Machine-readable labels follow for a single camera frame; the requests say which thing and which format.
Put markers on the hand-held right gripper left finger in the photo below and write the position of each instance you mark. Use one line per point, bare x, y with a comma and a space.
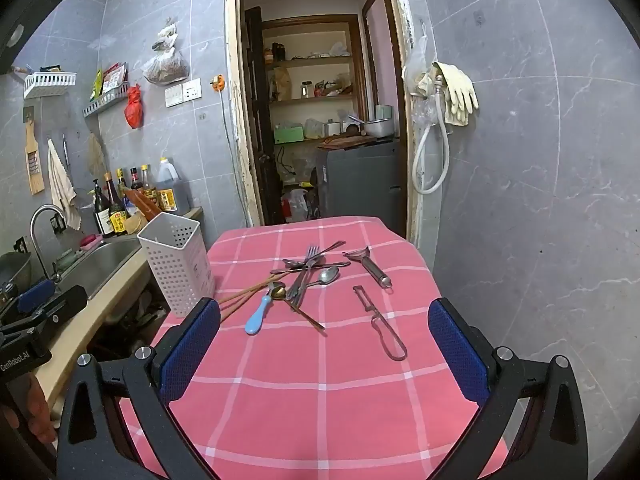
190, 355

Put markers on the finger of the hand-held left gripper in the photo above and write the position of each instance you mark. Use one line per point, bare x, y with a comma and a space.
62, 305
36, 295

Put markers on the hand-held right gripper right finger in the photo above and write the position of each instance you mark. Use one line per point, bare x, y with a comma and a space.
457, 355

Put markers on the white perforated utensil holder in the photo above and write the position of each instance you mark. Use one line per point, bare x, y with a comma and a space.
175, 270

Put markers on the person's left hand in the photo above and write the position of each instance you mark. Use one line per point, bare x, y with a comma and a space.
39, 407

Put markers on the dark cooking pot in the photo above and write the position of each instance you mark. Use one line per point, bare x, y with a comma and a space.
14, 272

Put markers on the stainless steel sink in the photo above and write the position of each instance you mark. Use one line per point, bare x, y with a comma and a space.
105, 265

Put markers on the wooden chopstick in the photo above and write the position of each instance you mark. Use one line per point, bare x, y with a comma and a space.
245, 292
240, 308

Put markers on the pink soap dish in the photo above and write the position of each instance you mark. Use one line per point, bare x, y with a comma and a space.
91, 241

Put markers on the chrome faucet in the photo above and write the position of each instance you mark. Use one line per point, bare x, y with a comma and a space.
37, 219

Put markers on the dark sauce bottle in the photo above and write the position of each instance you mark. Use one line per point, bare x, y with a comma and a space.
122, 187
135, 180
147, 185
118, 217

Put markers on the cream towel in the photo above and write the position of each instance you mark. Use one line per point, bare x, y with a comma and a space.
61, 185

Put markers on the steel Y peeler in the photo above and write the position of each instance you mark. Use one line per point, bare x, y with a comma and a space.
372, 270

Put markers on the gold spoon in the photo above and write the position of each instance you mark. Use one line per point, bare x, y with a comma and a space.
305, 316

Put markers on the wooden grater board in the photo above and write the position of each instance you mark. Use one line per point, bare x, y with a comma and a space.
34, 170

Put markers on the steel fork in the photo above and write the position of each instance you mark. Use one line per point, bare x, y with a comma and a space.
306, 266
300, 290

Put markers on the orange packet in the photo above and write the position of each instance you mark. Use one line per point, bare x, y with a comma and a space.
142, 205

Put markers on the pink checked tablecloth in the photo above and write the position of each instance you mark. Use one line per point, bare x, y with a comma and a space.
325, 385

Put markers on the clear oil jug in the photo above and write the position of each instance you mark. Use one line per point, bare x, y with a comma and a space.
172, 185

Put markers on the grey refrigerator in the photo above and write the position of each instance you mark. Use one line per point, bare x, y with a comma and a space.
360, 185

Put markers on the red plastic bag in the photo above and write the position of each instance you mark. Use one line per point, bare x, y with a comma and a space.
134, 107

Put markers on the yellow green packet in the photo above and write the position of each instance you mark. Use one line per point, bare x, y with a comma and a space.
96, 85

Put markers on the red packet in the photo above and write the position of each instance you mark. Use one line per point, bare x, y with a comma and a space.
114, 77

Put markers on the wooden cutting board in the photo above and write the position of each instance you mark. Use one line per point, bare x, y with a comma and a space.
345, 142

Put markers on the green box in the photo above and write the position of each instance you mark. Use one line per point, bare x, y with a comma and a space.
289, 134

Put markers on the dark wooden door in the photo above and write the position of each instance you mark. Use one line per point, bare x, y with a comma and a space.
255, 110

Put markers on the clear bag of dried goods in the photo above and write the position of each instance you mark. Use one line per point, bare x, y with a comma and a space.
165, 67

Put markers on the cream rubber gloves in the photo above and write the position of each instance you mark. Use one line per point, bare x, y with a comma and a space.
460, 92

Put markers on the orange plug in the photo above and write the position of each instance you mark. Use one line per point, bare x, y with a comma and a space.
217, 84

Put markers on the clear hanging plastic bag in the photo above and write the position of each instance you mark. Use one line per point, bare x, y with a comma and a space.
415, 72

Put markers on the wooden shelf unit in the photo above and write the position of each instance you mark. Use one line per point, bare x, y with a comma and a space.
312, 60

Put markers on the metal wall shelf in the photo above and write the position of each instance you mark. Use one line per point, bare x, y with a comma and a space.
105, 102

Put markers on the white wall basket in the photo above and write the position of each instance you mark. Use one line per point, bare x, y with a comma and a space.
50, 82

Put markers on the white wall socket panel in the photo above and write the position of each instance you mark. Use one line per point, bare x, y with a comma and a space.
182, 92

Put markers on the wooden door frame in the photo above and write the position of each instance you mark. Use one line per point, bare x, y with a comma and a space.
232, 110

